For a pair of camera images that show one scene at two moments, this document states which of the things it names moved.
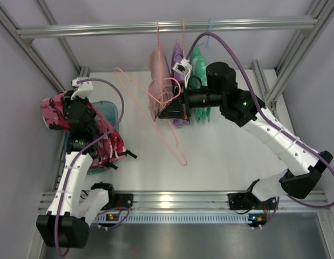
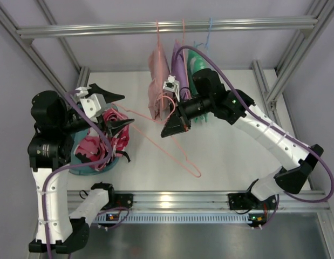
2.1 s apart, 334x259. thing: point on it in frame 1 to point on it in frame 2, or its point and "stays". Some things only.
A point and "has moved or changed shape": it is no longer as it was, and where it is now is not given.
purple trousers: [177, 77] stays
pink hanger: [183, 161] to [148, 114]
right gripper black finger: [174, 109] to [174, 125]
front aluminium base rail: [196, 203] stays
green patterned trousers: [198, 67] stays
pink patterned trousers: [111, 144] has moved or changed shape
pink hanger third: [183, 37] stays
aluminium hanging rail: [304, 25] stays
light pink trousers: [161, 84] stays
